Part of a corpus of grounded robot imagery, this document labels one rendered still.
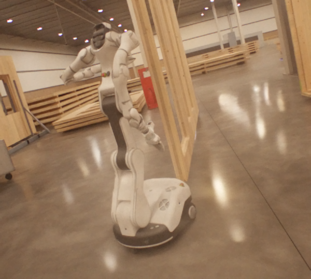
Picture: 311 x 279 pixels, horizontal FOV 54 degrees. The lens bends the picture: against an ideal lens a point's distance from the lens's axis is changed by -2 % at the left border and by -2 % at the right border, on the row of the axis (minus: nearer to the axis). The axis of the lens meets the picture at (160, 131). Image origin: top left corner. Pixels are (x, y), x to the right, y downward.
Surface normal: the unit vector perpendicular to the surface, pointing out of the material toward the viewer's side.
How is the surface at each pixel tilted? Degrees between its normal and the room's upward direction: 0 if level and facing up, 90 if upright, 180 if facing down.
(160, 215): 38
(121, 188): 56
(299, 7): 90
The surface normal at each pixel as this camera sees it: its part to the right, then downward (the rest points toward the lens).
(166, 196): -0.52, -0.55
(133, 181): -0.58, -0.21
